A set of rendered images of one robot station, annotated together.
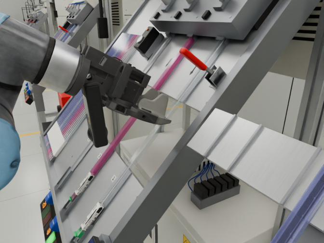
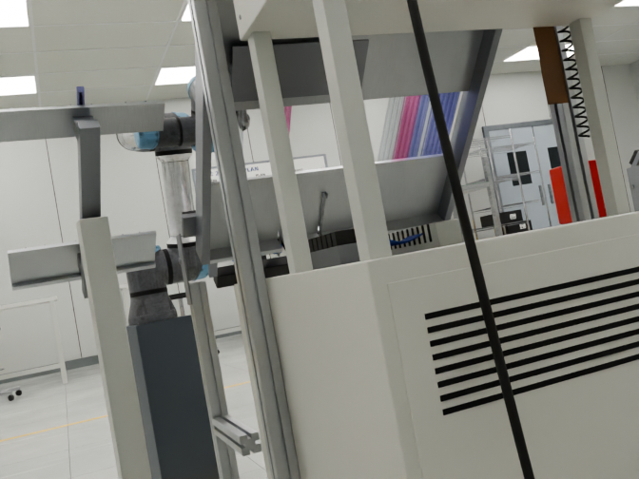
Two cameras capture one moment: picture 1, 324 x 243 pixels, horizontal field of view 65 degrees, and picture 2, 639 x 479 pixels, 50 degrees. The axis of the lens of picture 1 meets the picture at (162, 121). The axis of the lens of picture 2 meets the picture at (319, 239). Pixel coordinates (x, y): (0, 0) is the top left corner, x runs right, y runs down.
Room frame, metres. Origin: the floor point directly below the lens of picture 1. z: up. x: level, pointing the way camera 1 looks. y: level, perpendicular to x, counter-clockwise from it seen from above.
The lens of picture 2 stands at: (0.80, -1.48, 0.62)
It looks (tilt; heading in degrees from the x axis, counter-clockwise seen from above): 2 degrees up; 97
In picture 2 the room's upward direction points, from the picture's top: 10 degrees counter-clockwise
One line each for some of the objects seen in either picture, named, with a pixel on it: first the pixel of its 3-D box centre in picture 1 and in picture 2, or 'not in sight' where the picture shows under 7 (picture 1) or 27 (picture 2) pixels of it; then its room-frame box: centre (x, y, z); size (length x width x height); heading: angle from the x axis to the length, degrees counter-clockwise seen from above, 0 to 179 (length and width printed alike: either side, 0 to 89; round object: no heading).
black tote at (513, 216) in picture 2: not in sight; (501, 219); (2.02, 7.08, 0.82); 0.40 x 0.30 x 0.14; 34
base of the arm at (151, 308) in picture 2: not in sight; (150, 305); (-0.01, 0.58, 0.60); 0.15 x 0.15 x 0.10
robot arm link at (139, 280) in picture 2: not in sight; (146, 268); (-0.01, 0.58, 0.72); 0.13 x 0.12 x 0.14; 32
